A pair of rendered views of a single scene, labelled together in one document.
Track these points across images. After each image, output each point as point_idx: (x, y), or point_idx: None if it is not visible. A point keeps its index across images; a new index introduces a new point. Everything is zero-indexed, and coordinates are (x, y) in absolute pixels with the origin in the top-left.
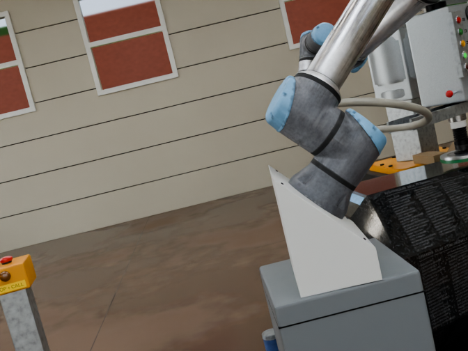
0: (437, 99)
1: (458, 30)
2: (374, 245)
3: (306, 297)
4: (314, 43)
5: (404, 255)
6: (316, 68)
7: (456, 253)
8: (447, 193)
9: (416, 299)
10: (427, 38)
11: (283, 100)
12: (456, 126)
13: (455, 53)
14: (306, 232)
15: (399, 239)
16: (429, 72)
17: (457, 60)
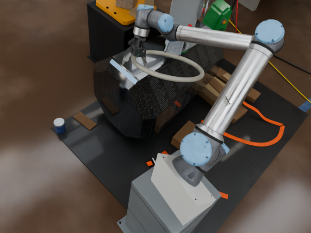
0: (178, 21)
1: None
2: None
3: (185, 225)
4: (158, 28)
5: (158, 114)
6: (218, 131)
7: (174, 105)
8: (172, 73)
9: (216, 201)
10: None
11: (206, 161)
12: None
13: (201, 5)
14: (197, 210)
15: (155, 106)
16: (180, 7)
17: (200, 9)
